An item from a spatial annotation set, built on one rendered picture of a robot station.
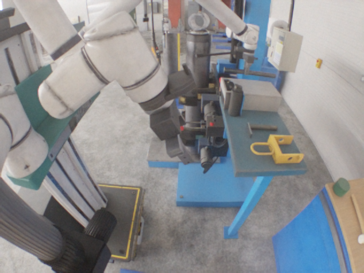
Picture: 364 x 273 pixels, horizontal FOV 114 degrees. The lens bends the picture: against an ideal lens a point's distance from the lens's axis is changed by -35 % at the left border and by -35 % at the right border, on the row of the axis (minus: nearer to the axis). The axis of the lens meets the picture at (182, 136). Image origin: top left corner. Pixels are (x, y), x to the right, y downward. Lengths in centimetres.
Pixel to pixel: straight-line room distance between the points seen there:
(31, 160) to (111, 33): 49
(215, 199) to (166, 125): 154
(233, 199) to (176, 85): 163
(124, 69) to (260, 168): 76
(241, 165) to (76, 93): 76
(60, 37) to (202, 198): 172
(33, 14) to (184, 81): 36
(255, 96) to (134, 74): 102
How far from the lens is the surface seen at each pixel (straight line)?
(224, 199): 187
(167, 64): 296
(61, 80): 33
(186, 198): 183
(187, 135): 181
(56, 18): 45
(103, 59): 30
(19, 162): 66
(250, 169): 89
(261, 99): 127
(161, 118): 36
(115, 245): 153
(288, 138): 109
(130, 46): 30
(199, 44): 149
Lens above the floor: 172
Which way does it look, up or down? 41 degrees down
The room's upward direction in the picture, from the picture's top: straight up
